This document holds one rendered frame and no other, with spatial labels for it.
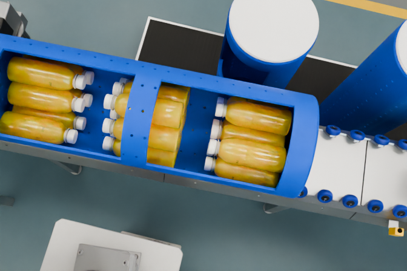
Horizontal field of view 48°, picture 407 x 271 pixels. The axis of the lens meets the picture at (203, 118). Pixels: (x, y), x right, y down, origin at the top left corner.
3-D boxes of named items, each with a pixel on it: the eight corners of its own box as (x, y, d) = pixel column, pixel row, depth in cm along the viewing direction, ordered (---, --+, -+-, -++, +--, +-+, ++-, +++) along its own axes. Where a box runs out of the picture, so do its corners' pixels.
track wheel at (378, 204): (386, 205, 132) (385, 200, 133) (371, 202, 132) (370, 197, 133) (380, 215, 134) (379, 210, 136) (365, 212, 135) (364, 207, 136)
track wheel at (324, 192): (335, 195, 132) (334, 190, 134) (320, 192, 132) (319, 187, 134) (330, 205, 135) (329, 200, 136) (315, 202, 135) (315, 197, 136)
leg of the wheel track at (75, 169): (80, 175, 228) (42, 152, 168) (68, 173, 228) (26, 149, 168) (83, 164, 230) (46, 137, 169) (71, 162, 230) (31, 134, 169)
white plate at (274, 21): (255, -35, 145) (254, -33, 146) (212, 34, 138) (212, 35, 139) (334, 5, 142) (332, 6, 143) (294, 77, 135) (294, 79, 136)
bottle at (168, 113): (180, 125, 123) (113, 112, 123) (185, 100, 121) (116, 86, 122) (177, 132, 116) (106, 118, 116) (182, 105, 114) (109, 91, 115)
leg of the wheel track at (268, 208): (273, 214, 227) (306, 205, 167) (261, 212, 227) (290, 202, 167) (275, 202, 229) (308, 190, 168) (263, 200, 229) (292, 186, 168)
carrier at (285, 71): (228, 66, 230) (200, 113, 223) (254, -35, 146) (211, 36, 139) (278, 92, 228) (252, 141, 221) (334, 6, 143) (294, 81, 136)
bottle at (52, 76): (16, 50, 126) (82, 63, 125) (19, 71, 130) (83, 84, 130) (4, 64, 120) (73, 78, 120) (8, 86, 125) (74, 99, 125)
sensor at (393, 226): (397, 236, 138) (404, 236, 134) (387, 234, 138) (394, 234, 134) (398, 211, 140) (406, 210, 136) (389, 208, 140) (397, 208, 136)
